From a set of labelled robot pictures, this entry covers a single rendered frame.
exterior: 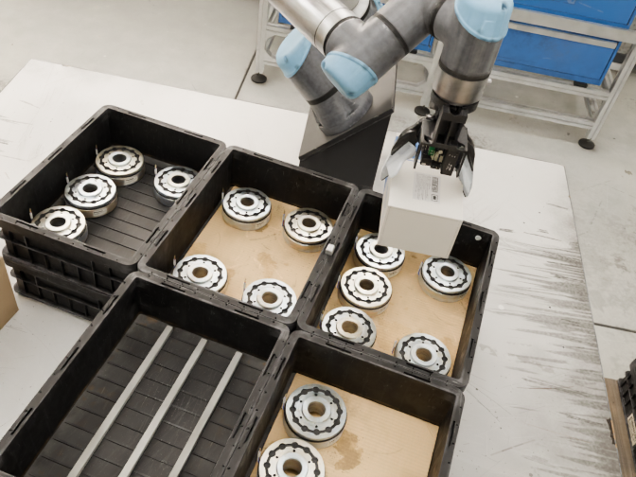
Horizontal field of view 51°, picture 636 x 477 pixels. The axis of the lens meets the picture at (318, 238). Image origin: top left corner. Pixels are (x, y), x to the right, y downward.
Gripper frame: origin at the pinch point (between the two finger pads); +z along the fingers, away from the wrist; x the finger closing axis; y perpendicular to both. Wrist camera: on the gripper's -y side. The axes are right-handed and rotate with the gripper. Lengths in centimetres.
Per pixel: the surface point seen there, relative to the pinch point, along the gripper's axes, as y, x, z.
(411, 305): 3.1, 4.5, 27.8
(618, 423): -26, 83, 97
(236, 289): 8.0, -29.6, 27.7
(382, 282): 1.6, -2.0, 24.6
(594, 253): -116, 95, 112
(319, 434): 36.3, -9.4, 24.3
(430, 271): -4.2, 7.3, 24.8
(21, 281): 10, -73, 36
